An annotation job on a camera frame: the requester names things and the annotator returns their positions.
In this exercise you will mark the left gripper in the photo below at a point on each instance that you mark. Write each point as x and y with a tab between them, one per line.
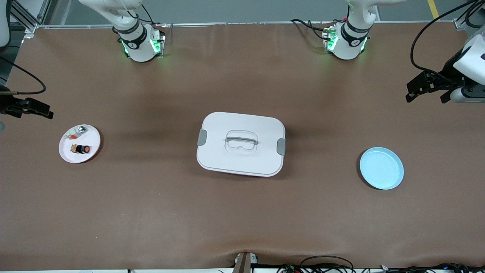
448	72

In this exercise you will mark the black orange push-button switch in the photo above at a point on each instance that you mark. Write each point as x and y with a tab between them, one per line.
81	149

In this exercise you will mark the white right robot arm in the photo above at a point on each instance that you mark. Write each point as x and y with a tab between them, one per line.
129	15

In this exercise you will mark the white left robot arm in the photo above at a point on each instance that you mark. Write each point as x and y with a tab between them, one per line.
352	41

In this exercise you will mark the white lidded storage box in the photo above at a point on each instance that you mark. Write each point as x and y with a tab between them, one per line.
227	159

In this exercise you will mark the pale pink round plate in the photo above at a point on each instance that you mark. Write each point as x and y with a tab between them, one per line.
81	158

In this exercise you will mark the light blue round plate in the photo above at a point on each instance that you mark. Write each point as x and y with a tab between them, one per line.
380	168

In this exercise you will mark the aluminium frame strut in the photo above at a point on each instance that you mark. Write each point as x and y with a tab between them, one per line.
460	23
22	17

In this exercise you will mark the silver table edge rail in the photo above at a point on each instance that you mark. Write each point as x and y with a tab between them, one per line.
246	23

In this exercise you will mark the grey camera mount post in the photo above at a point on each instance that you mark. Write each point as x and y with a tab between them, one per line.
242	265

